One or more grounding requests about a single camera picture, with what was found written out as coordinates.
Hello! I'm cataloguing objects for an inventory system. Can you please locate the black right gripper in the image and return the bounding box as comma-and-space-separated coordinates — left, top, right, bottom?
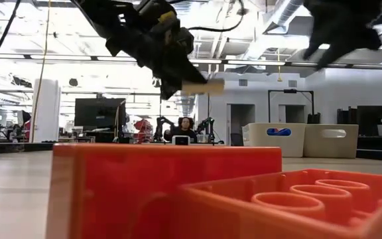
302, 6, 382, 71

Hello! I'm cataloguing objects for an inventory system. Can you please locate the white pillar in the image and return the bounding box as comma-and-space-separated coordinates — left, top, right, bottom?
31, 78, 62, 143

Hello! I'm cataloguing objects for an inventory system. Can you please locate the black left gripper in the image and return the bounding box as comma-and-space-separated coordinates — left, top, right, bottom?
104, 13, 209, 101

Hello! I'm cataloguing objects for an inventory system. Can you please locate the black aluminium table frame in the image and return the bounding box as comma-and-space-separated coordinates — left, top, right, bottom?
0, 141, 55, 155

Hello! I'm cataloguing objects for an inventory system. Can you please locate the black monitor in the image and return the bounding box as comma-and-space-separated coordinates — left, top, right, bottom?
74, 98, 127, 129

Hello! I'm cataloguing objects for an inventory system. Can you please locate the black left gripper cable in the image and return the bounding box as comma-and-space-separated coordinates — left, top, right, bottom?
169, 0, 247, 33

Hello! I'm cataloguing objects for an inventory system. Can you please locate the white plastic bin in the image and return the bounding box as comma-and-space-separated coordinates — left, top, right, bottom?
302, 123, 359, 159
242, 123, 307, 158

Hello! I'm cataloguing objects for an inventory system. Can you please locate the natural wooden block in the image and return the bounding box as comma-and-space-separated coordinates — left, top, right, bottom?
181, 78, 226, 96

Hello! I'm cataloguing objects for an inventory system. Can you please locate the black frame stand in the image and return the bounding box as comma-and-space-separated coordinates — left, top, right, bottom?
268, 88, 314, 124
159, 84, 211, 135

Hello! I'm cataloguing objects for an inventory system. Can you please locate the black hanging cable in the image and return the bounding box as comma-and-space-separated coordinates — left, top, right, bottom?
0, 0, 23, 88

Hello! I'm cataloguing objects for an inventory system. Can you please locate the yellow cable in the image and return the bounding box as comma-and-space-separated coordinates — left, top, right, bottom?
30, 0, 52, 142

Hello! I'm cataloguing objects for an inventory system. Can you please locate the red background object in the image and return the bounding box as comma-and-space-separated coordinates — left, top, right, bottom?
134, 118, 154, 142

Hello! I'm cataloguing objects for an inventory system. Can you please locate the seated person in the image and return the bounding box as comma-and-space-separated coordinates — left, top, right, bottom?
164, 116, 198, 144

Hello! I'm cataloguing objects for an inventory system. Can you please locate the small white box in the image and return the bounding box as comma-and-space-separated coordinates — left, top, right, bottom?
172, 135, 192, 146

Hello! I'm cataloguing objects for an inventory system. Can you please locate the orange plastic brick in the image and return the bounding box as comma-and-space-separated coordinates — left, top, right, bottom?
174, 168, 382, 239
46, 142, 283, 239

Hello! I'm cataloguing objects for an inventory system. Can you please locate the black cabinet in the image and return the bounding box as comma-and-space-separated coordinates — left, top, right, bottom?
336, 105, 382, 124

